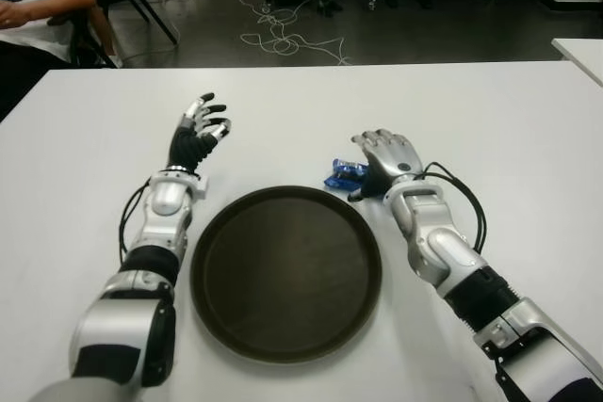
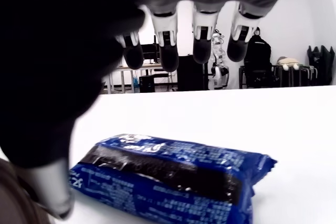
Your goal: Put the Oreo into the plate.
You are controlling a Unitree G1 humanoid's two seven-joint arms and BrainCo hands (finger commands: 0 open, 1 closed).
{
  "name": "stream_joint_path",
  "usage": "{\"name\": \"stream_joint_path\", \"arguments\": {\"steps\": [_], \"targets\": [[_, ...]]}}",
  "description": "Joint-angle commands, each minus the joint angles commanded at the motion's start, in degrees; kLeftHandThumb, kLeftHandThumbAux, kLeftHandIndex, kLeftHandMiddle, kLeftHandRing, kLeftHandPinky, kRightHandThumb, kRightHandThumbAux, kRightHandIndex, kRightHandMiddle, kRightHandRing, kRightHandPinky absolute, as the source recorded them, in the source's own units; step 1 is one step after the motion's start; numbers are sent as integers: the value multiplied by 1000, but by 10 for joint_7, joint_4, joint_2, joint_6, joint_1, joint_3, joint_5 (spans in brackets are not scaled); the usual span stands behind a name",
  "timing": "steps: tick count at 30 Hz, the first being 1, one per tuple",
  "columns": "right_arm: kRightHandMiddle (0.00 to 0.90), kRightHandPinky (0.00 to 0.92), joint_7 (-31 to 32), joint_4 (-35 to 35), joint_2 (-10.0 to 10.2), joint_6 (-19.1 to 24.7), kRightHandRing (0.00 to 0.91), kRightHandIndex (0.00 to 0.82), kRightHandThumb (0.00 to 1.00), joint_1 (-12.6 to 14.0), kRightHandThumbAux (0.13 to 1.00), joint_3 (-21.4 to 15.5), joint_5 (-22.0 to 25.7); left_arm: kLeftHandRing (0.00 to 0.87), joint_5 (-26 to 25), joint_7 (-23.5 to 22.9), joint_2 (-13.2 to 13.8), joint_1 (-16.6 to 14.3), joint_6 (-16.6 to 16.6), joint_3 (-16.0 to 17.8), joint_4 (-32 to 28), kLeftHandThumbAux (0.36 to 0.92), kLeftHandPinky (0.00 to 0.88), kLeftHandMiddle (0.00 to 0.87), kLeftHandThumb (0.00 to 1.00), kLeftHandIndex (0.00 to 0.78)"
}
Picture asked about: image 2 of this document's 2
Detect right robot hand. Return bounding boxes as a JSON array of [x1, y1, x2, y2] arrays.
[[0, 0, 300, 219]]

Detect blue Oreo cookie package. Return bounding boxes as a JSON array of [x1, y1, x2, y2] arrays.
[[67, 133, 279, 224]]

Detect black computer monitor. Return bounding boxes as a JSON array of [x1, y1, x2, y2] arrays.
[[140, 42, 161, 65]]

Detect black computer tower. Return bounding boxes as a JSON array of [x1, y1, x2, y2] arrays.
[[138, 75, 155, 93]]

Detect white office desk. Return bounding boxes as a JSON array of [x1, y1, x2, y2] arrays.
[[104, 62, 179, 94]]

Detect black wheeled cabinet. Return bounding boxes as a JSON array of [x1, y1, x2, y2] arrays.
[[177, 55, 206, 91]]

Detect round brown tray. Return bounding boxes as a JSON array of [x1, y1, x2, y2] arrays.
[[0, 159, 52, 224]]

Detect black backpack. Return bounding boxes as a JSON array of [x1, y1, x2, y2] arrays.
[[245, 26, 273, 72]]

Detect black chair under backpack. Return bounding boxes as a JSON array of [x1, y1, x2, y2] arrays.
[[238, 62, 279, 89]]

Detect beige plush toy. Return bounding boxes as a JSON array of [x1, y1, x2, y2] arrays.
[[276, 56, 300, 72]]

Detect black stool row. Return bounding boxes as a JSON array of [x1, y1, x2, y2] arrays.
[[272, 65, 316, 88]]

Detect black draped fabric bundle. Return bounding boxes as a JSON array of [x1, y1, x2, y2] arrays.
[[307, 45, 336, 86]]

